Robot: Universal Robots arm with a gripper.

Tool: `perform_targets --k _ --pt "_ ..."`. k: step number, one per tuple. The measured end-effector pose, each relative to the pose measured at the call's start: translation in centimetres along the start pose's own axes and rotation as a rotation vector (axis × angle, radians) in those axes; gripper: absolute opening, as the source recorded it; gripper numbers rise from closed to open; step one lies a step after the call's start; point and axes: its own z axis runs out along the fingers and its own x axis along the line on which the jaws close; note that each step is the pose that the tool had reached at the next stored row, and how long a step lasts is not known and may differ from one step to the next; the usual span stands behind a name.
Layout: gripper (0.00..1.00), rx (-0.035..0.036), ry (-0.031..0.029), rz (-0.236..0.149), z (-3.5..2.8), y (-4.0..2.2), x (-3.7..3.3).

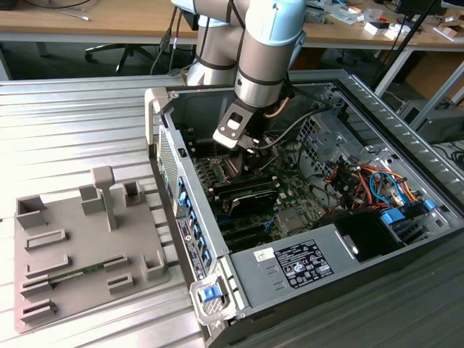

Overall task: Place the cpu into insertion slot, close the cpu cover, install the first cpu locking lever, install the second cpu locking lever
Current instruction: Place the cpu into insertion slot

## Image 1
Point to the silver camera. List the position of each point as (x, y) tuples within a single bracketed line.
[(226, 139)]

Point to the silver CPU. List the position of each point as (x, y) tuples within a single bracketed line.
[(239, 166)]

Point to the grey parts rack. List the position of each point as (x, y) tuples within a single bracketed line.
[(90, 246)]

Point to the blue disk carrier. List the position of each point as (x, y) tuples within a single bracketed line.
[(393, 217)]

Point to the white barcode sticker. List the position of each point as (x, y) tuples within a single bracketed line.
[(263, 254)]

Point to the green RAM stick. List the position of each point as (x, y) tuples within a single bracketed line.
[(87, 270)]

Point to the open PC case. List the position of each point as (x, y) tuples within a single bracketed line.
[(203, 108)]

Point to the CPU socket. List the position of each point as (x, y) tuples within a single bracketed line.
[(222, 170)]

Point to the black drive shroud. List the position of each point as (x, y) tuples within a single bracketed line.
[(362, 235)]

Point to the grey computer box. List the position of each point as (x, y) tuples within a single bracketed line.
[(442, 123)]

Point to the cardboard box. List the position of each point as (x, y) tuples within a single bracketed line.
[(453, 32)]

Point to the black expansion slot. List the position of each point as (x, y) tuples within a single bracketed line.
[(246, 227)]

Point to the grey power supply unit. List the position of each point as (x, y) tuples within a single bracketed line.
[(253, 282)]

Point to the small white box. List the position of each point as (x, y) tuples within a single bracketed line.
[(371, 28)]

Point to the black graphics card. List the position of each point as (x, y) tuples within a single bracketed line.
[(250, 203)]

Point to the green motherboard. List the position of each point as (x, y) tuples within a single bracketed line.
[(290, 188)]

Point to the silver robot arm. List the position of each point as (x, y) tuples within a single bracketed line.
[(268, 54)]

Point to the blue case latch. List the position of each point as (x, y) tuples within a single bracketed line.
[(209, 293)]

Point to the black office chair base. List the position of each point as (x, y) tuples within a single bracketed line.
[(127, 50)]

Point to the wooden desk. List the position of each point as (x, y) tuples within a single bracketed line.
[(422, 38), (108, 18)]

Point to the grey chipset heatsink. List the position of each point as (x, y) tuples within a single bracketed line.
[(291, 221)]

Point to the black slanted pole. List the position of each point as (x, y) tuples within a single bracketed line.
[(410, 30)]

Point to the perforated metal drive cage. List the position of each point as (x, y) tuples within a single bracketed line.
[(319, 163)]

